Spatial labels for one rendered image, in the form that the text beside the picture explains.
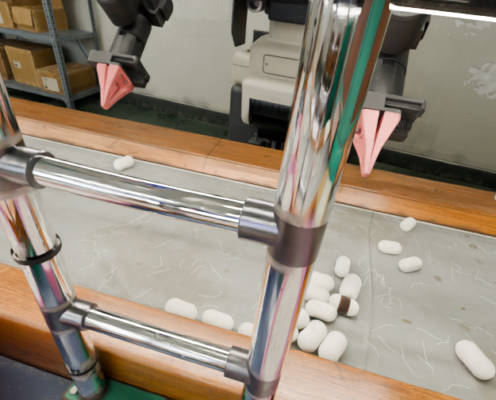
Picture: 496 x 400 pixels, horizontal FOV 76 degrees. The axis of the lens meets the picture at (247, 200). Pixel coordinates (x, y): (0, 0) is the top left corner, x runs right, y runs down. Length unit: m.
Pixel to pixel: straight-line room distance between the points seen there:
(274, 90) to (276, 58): 0.09
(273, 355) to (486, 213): 0.52
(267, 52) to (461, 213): 0.66
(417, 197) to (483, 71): 1.91
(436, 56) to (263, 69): 1.56
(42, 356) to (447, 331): 0.44
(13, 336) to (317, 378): 0.30
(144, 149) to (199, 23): 2.09
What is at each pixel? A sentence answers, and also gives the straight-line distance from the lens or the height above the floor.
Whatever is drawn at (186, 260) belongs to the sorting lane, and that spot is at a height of 0.74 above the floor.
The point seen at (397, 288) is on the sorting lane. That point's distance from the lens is 0.46.
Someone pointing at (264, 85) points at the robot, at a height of 0.79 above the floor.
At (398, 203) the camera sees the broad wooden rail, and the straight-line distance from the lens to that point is 0.60.
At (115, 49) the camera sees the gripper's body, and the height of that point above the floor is 0.91.
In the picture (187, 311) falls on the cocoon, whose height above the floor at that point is 0.76.
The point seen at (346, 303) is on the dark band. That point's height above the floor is 0.76.
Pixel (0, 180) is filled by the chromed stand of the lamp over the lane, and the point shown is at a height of 0.96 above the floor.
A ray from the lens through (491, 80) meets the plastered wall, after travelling 2.50.
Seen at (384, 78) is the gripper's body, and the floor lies 0.96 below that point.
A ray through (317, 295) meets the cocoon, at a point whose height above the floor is 0.76.
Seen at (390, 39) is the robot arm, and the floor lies 1.00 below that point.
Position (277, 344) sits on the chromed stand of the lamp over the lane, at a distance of 0.18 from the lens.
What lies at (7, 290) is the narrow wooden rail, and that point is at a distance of 0.41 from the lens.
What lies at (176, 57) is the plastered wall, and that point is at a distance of 2.82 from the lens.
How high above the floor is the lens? 1.05
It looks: 35 degrees down
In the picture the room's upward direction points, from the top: 6 degrees clockwise
